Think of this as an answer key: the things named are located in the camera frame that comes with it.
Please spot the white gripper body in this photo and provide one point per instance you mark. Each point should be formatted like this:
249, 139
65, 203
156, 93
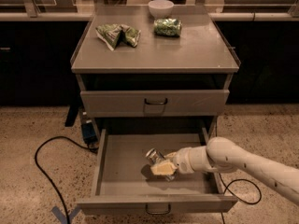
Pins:
184, 161

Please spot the silver blue redbull can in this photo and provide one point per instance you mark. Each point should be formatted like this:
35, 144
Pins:
155, 156

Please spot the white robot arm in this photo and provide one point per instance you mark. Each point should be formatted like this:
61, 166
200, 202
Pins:
221, 155

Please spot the open grey middle drawer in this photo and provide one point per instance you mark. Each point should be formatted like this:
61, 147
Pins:
124, 184

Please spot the grey drawer cabinet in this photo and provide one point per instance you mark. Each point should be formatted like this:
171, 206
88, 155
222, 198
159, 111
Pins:
199, 59

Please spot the closed grey top drawer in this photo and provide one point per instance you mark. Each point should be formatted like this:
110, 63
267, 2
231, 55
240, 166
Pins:
182, 103

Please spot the blue power box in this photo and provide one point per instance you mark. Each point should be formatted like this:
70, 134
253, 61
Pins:
88, 133

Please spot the green crumpled chip bag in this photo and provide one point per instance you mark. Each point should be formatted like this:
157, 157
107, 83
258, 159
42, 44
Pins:
168, 27

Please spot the green white snack bag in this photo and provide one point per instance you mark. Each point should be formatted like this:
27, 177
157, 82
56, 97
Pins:
113, 34

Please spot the white ceramic bowl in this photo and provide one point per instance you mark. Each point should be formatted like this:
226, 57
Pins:
160, 9

